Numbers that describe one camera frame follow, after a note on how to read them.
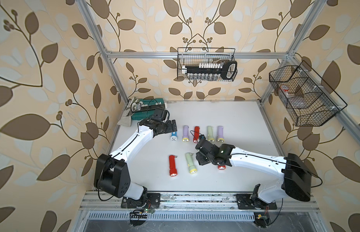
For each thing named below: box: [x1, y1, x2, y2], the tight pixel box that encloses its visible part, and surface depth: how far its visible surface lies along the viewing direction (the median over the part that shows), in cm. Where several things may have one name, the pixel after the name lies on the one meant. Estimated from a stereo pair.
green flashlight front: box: [185, 152, 198, 174], surface depth 86 cm
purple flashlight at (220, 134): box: [216, 125, 225, 143], surface depth 100 cm
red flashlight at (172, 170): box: [168, 154, 178, 177], surface depth 86 cm
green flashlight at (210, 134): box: [207, 125, 215, 144], surface depth 100 cm
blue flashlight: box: [169, 131, 179, 142], surface depth 98 cm
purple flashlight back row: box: [182, 125, 190, 143], surface depth 101 cm
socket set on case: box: [130, 101, 167, 113], surface depth 111 cm
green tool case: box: [130, 96, 165, 121], surface depth 111 cm
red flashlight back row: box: [193, 126, 200, 144], surface depth 102 cm
